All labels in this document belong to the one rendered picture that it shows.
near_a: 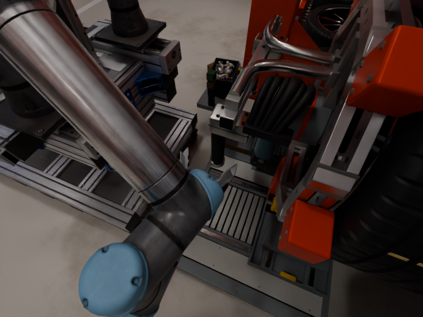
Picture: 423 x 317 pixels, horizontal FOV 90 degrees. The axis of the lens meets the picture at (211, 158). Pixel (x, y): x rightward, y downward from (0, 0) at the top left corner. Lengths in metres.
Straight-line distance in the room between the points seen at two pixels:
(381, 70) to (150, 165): 0.29
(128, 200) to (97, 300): 0.95
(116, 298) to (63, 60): 0.26
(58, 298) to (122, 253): 1.21
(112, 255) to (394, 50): 0.39
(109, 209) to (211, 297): 0.68
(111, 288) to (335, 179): 0.35
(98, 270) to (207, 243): 0.96
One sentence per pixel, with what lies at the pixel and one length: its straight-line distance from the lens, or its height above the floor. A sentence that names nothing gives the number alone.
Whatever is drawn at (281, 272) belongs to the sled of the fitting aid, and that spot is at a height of 0.18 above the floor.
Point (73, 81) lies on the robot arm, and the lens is 0.29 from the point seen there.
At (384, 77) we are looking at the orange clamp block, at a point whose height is 1.13.
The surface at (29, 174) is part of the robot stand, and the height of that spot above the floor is 0.23.
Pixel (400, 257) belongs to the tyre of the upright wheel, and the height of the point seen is 0.91.
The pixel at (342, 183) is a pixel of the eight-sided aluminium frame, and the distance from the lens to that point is 0.40.
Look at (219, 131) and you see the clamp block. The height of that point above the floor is 0.92.
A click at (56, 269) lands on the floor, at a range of 1.53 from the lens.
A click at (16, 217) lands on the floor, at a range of 1.79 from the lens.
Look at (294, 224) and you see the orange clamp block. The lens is 0.43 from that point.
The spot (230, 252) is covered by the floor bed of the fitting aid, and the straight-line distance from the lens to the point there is 1.22.
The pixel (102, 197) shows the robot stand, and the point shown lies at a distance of 1.27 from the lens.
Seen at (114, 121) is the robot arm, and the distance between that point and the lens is 0.28.
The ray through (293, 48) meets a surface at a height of 1.01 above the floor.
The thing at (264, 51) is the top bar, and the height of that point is 0.98.
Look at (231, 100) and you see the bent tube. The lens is 0.41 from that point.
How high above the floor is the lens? 1.27
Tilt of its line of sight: 57 degrees down
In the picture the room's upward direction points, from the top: straight up
